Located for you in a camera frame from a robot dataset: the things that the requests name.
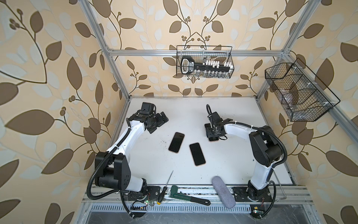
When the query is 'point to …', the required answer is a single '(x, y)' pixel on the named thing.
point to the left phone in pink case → (176, 142)
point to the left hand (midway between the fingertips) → (165, 120)
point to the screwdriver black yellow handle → (163, 191)
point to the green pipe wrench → (174, 193)
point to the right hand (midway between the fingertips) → (211, 134)
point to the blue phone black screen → (211, 139)
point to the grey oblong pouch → (227, 198)
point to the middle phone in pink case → (197, 153)
